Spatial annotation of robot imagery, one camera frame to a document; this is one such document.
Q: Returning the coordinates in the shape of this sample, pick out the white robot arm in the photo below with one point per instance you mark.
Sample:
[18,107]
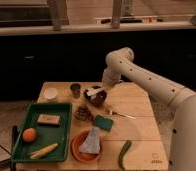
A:
[178,98]

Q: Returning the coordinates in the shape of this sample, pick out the purple bowl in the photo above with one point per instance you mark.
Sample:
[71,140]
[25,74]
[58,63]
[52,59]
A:
[96,100]

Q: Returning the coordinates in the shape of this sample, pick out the small white bowl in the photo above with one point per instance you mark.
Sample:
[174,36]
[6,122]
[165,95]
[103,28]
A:
[50,94]

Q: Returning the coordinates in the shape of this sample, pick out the small metal cup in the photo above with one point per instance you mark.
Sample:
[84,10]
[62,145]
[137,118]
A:
[75,89]

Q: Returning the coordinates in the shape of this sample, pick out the brown pine cone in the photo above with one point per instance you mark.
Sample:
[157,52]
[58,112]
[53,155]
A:
[83,113]

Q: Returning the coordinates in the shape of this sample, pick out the teal sponge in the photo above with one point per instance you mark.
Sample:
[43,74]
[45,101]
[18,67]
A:
[103,123]

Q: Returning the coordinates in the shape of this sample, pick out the wooden table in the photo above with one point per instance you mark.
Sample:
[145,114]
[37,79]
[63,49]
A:
[147,150]

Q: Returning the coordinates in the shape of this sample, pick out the grey cloth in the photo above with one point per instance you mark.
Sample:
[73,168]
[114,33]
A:
[91,144]

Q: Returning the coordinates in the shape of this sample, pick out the tan wooden block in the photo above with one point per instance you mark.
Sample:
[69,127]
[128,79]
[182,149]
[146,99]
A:
[48,119]

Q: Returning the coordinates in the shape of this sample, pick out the green plastic tray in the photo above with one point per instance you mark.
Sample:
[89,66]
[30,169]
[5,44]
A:
[46,134]

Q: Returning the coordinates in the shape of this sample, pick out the orange plate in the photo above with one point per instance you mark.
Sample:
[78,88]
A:
[85,158]

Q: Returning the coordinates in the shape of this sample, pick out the orange fruit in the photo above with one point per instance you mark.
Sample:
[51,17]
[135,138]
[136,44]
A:
[29,135]

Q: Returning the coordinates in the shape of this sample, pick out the yellow corn cob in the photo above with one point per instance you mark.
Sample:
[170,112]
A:
[44,151]

